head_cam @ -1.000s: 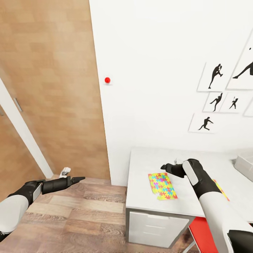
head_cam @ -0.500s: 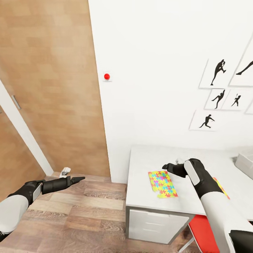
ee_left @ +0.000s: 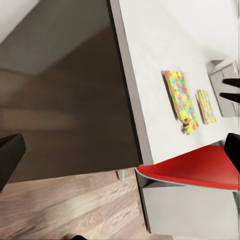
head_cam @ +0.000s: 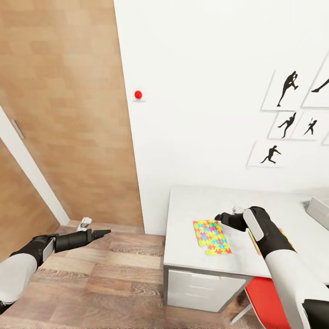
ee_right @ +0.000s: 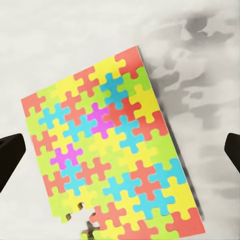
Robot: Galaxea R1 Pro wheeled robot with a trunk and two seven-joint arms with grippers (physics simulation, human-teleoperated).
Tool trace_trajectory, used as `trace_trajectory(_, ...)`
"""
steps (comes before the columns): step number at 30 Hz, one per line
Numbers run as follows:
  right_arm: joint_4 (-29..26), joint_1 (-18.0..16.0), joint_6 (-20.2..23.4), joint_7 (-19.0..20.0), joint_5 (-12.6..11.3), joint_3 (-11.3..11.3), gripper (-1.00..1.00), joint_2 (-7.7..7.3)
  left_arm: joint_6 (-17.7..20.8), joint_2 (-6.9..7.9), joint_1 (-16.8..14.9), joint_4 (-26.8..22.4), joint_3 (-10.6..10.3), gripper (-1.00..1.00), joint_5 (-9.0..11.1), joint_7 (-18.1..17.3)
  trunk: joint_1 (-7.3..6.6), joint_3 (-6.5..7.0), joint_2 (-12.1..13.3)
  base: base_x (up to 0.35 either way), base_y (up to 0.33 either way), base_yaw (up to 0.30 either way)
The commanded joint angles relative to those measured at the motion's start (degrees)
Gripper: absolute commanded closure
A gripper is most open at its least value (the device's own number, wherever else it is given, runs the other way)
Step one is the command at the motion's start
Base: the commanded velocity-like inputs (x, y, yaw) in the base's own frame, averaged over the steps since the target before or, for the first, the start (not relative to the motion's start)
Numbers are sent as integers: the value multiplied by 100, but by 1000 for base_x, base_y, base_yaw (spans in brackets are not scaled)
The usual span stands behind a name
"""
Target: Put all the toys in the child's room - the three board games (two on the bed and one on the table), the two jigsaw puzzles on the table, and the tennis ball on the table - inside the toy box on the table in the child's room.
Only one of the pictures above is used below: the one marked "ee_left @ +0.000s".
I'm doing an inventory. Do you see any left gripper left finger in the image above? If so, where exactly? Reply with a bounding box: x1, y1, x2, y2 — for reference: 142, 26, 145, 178
0, 133, 26, 193

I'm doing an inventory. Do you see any jigsaw puzzle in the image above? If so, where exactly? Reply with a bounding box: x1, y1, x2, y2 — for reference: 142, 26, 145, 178
164, 70, 199, 136
197, 89, 217, 125

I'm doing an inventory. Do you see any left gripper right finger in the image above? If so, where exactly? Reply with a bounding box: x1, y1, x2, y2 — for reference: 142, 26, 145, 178
224, 133, 240, 172

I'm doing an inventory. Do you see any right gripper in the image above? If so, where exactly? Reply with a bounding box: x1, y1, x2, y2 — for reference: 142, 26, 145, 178
220, 78, 240, 103

